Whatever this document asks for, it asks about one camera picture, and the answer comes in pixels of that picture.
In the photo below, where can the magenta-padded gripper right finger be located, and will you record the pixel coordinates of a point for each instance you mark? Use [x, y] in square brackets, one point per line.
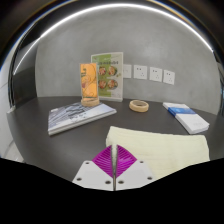
[135, 176]

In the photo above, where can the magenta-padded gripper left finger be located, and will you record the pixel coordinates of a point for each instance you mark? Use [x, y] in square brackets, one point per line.
[95, 176]

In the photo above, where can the cream ribbed towel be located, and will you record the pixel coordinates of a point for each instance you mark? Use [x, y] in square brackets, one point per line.
[166, 150]

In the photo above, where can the grey-blue magazine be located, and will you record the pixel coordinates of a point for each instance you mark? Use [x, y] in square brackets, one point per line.
[78, 116]

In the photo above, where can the white and blue booklet stack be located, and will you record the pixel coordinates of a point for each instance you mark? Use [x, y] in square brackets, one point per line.
[186, 118]

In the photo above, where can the orange sign on wooden base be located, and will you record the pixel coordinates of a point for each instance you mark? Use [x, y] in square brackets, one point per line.
[88, 81]

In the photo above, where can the green menu stand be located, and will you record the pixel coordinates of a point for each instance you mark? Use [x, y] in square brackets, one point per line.
[111, 75]

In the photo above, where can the curved ceiling light strip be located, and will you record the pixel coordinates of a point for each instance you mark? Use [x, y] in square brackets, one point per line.
[110, 6]

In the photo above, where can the white wall socket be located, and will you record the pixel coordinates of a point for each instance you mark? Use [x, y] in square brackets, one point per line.
[127, 71]
[140, 72]
[169, 77]
[155, 74]

